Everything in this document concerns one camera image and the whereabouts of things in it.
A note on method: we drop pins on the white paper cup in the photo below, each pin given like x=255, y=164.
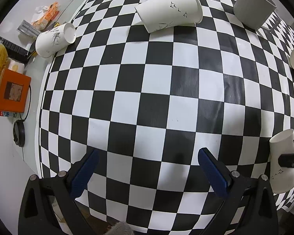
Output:
x=54, y=40
x=161, y=14

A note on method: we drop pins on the white paper cup middle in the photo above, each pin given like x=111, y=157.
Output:
x=161, y=14

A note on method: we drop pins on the orange box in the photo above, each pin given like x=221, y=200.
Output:
x=13, y=91

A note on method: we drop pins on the black round lens cap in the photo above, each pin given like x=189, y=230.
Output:
x=19, y=133

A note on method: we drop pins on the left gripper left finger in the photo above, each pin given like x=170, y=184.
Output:
x=36, y=215

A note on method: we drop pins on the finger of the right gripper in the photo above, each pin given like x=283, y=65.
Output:
x=286, y=160

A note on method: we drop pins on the grey small box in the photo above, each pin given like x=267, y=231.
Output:
x=27, y=29

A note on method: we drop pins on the orange tissue pack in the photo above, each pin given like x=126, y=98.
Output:
x=43, y=15

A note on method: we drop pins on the white paper cup calligraphy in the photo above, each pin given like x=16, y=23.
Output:
x=281, y=168

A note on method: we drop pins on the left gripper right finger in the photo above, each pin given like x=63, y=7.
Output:
x=259, y=215

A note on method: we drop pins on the white paper cup leftmost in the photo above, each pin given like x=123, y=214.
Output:
x=54, y=40

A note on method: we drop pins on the grey ceramic mug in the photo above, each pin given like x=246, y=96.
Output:
x=254, y=13

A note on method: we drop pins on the black white checkered tablecloth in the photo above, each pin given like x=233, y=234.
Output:
x=149, y=101

